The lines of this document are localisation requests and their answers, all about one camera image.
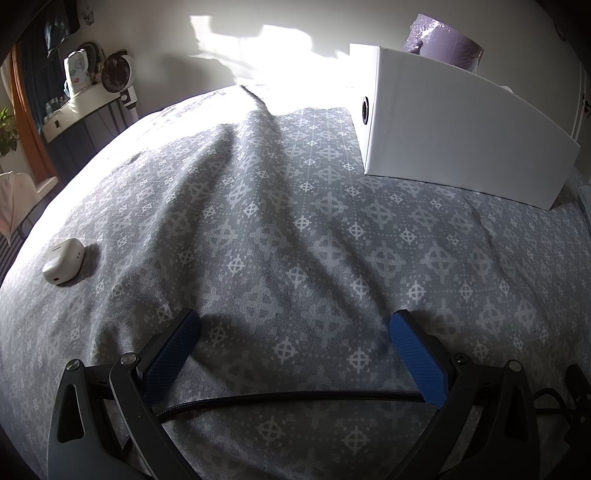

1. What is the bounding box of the clear bottle with purple label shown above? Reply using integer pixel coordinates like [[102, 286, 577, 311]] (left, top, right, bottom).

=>
[[401, 13, 485, 75]]

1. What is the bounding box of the white earbuds case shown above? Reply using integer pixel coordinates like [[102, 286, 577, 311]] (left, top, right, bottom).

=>
[[42, 239, 85, 285]]

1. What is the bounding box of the white wall shelf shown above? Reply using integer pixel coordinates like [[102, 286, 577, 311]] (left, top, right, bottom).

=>
[[39, 85, 139, 144]]

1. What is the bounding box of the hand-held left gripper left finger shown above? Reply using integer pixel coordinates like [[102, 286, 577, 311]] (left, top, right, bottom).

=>
[[46, 308, 201, 480]]

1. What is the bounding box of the white wardrobe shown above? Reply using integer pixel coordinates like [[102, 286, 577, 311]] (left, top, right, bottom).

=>
[[570, 41, 591, 141]]

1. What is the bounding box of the green potted plant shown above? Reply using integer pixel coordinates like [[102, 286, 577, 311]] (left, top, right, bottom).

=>
[[0, 106, 19, 158]]

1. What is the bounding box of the small white desk fan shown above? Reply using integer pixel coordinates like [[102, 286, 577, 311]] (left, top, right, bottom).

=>
[[99, 48, 139, 112]]

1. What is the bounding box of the dark hanging cloth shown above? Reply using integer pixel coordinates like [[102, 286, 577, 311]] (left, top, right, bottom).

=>
[[18, 0, 79, 61]]

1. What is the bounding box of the black braided cable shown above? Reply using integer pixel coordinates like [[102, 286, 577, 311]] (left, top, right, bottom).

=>
[[111, 390, 428, 462]]

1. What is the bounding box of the grey patterned bed sheet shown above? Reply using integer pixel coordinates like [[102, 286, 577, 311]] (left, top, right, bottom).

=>
[[0, 83, 591, 480]]

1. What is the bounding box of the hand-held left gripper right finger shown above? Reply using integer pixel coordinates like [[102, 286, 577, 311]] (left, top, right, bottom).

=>
[[389, 310, 541, 480]]

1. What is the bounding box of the orange wooden frame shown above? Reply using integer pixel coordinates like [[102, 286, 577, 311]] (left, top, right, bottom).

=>
[[11, 44, 63, 178]]

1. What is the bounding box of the white cardboard box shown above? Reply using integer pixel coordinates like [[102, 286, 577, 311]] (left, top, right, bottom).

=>
[[348, 43, 581, 210]]

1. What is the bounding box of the white device with face print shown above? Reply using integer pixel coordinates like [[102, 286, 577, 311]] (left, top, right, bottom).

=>
[[62, 48, 90, 97]]

